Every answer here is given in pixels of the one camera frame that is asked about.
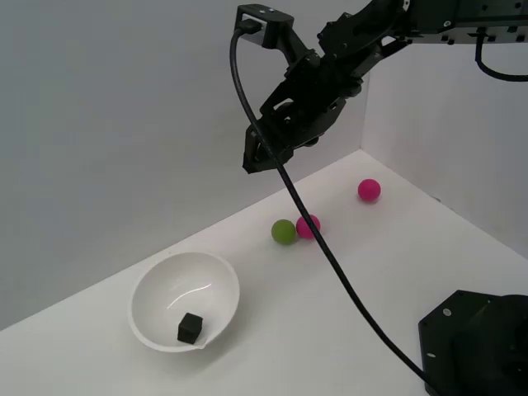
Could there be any long black camera cable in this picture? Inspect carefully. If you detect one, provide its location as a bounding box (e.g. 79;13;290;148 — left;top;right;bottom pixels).
229;18;432;384

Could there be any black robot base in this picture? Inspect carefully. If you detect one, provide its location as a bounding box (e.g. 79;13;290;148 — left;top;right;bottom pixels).
417;289;528;396

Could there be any short black arm cable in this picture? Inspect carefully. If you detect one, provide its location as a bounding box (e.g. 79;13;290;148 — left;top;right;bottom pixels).
474;26;528;83

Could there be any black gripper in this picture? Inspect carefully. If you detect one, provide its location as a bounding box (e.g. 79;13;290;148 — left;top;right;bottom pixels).
242;53;364;174

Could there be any white bowl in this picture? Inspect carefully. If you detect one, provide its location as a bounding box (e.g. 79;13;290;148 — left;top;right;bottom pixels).
127;251;241;354

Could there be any green golf ball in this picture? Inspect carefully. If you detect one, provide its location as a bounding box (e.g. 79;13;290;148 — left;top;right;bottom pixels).
271;219;297;246

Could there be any black foam cube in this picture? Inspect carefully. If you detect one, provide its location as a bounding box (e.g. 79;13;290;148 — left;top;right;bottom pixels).
177;312;205;344

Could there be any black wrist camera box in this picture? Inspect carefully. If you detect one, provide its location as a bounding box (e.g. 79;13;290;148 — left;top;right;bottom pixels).
235;3;318;67

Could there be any pink golf ball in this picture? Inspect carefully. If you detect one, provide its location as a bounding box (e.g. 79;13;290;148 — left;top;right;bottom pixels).
357;178;382;203
295;214;322;239

